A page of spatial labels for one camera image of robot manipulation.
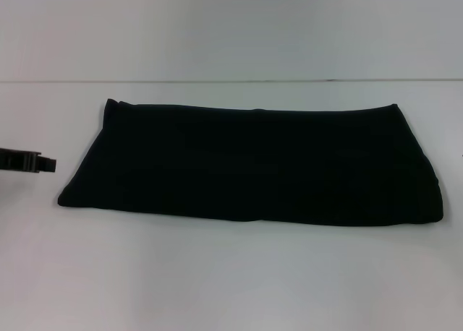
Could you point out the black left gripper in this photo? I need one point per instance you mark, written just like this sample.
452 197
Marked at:
18 159

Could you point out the black t-shirt white print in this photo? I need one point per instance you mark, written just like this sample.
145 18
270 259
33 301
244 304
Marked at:
253 164

